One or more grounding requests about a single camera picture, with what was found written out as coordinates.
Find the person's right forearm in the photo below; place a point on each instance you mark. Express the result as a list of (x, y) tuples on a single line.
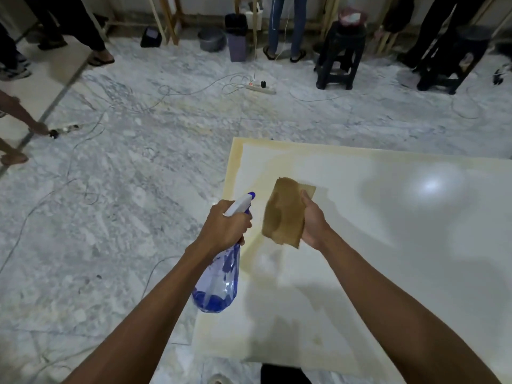
[(400, 323)]

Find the grey round basin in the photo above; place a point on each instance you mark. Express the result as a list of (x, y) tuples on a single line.
[(212, 39)]

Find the black and white plug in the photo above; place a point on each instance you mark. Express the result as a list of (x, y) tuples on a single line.
[(498, 77)]

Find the blue spray bottle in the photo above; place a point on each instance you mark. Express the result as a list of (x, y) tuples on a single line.
[(216, 291)]

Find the person's left forearm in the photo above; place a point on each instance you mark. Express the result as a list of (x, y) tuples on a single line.
[(140, 331)]

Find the purple trash bin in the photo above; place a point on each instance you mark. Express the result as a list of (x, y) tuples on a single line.
[(238, 47)]

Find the white glossy table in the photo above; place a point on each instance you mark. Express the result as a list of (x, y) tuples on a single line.
[(400, 243)]

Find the beige slipper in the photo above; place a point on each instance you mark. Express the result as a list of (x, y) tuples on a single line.
[(220, 380)]

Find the person's left hand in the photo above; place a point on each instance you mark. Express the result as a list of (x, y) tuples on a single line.
[(224, 231)]

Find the black hanging bag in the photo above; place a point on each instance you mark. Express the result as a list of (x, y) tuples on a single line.
[(400, 15)]

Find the white plastic container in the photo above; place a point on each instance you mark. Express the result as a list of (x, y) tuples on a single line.
[(256, 19)]

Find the person's right hand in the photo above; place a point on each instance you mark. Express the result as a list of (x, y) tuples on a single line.
[(316, 227)]

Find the small black box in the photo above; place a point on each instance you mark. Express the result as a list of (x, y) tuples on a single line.
[(151, 37)]

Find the pink plastic bag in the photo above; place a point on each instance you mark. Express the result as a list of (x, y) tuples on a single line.
[(352, 17)]

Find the brown cleaning cloth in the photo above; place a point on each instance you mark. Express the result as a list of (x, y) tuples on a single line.
[(284, 215)]

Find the white power strip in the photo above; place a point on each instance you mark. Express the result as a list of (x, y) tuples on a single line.
[(68, 127), (264, 89)]

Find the black plastic stool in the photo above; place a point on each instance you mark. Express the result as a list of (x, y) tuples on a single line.
[(472, 39), (340, 47)]

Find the person's black shorts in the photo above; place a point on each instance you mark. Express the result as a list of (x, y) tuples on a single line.
[(286, 375)]

